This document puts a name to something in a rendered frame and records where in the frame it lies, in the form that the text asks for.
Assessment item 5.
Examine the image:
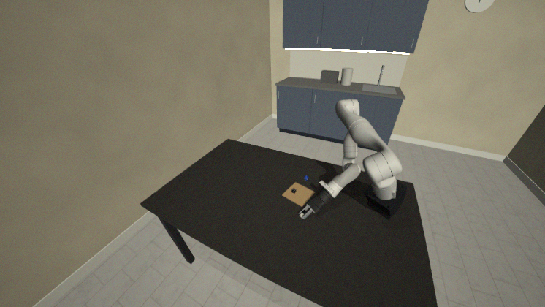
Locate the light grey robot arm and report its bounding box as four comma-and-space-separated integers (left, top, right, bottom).
331, 99, 403, 200

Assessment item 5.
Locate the tan square mat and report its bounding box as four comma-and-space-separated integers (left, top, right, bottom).
282, 182, 315, 207

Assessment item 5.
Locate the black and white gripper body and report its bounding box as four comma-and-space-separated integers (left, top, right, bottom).
307, 181, 340, 215

